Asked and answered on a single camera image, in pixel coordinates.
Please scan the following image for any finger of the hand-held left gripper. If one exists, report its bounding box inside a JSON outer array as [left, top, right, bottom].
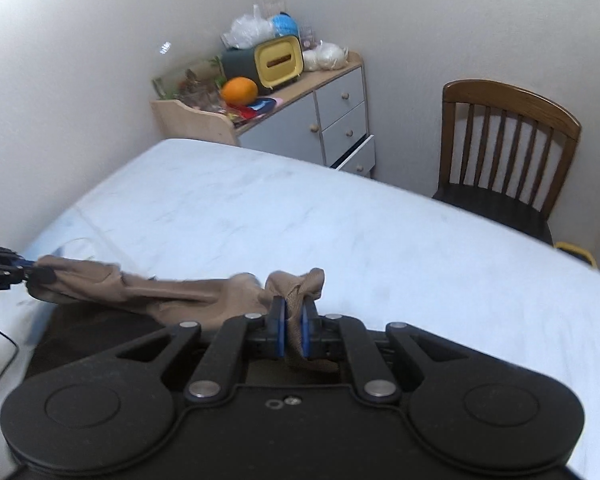
[[0, 241, 37, 268], [0, 266, 56, 284]]

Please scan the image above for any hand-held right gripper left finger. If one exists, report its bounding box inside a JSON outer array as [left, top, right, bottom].
[[117, 295, 287, 404]]

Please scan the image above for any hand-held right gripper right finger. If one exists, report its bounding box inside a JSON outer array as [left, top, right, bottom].
[[301, 298, 469, 404]]

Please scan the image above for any taupe garment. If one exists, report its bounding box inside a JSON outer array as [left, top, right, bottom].
[[27, 254, 342, 374]]

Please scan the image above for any white marble print tablecloth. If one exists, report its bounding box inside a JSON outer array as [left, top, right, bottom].
[[17, 137, 600, 479]]

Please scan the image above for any light wood drawer cabinet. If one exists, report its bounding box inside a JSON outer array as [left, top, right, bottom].
[[150, 50, 376, 181]]

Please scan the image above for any red packet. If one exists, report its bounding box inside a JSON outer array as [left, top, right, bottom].
[[228, 101, 269, 122]]

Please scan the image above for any orange fruit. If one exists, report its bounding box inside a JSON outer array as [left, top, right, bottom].
[[220, 76, 259, 106]]

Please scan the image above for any glass fish bowl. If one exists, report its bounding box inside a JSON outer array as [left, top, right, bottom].
[[152, 35, 229, 112]]

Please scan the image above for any green yellow tissue box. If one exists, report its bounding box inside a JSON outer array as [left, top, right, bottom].
[[221, 35, 304, 91]]

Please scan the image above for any white filled bag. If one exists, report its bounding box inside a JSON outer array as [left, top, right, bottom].
[[301, 40, 351, 72]]

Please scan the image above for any yellow black object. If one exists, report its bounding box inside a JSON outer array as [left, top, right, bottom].
[[552, 241, 597, 267]]

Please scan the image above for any slatted wooden chair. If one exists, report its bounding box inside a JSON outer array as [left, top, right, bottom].
[[431, 79, 583, 247]]

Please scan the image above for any clear plastic bag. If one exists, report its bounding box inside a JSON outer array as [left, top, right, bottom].
[[221, 4, 276, 51]]

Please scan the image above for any black cable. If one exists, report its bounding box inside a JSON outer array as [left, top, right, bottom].
[[0, 317, 20, 479]]

